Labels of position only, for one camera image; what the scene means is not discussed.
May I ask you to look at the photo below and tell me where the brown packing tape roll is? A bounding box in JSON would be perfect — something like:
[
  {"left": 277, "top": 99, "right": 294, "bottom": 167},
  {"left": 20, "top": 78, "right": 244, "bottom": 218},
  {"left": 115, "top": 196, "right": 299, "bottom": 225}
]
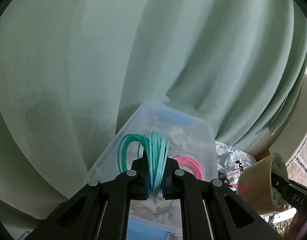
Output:
[{"left": 237, "top": 154, "right": 288, "bottom": 215}]

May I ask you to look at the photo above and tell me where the teal plastic cord coil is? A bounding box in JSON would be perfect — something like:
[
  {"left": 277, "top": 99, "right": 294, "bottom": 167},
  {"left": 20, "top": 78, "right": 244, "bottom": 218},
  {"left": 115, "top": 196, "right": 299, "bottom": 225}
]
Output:
[{"left": 117, "top": 130, "right": 170, "bottom": 198}]

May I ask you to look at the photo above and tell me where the person's right hand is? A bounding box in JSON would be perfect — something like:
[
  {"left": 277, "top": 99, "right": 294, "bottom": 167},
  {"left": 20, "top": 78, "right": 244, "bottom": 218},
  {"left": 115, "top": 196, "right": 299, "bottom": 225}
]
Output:
[{"left": 284, "top": 210, "right": 307, "bottom": 240}]

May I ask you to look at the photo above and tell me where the beige quilted bedspread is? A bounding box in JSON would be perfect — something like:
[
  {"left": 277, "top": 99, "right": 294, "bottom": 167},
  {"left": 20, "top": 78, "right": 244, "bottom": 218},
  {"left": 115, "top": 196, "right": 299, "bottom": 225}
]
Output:
[{"left": 287, "top": 138, "right": 307, "bottom": 187}]

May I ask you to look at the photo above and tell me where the grey floral bed sheet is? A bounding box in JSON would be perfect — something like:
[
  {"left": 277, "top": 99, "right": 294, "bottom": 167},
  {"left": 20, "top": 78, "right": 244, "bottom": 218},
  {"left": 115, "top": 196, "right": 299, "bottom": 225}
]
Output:
[{"left": 127, "top": 142, "right": 256, "bottom": 239}]

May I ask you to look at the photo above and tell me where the white mattress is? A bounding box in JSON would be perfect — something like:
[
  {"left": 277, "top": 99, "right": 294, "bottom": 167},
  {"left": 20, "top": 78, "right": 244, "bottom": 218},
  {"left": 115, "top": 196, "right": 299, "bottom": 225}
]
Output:
[{"left": 246, "top": 76, "right": 307, "bottom": 164}]

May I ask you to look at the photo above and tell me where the clear plastic storage box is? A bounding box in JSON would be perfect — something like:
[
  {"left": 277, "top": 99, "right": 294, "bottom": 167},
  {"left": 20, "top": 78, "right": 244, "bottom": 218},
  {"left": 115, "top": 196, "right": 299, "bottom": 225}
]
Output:
[{"left": 85, "top": 103, "right": 217, "bottom": 239}]

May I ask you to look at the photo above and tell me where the green curtain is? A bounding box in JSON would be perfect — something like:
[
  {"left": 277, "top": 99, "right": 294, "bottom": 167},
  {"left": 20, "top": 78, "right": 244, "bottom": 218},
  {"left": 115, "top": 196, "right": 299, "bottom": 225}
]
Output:
[{"left": 0, "top": 0, "right": 307, "bottom": 238}]

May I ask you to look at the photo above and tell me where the pink plastic cord coil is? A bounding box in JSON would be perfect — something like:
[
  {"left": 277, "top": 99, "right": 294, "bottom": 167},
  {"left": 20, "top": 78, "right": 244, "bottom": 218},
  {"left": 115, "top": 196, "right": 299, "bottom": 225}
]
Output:
[{"left": 171, "top": 155, "right": 204, "bottom": 181}]

